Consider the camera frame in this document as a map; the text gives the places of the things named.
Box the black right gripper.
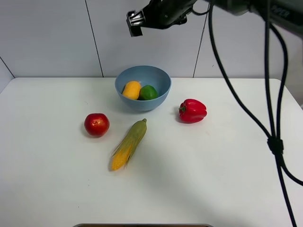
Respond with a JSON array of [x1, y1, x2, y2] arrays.
[[126, 0, 196, 37]]

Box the yellow mango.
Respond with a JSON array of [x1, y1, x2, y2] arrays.
[[122, 81, 141, 100]]

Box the green lime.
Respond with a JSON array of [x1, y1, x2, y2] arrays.
[[138, 85, 158, 100]]

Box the red apple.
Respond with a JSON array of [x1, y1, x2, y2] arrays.
[[84, 113, 110, 137]]

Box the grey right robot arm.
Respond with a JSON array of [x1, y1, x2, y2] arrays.
[[126, 0, 303, 37]]

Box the blue plastic bowl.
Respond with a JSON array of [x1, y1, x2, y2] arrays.
[[115, 66, 171, 111]]

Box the red bell pepper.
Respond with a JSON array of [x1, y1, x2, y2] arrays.
[[178, 99, 207, 123]]

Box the corn cob with husk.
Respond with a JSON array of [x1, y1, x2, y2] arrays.
[[110, 118, 147, 171]]

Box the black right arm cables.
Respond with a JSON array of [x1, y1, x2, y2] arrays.
[[191, 0, 303, 227]]

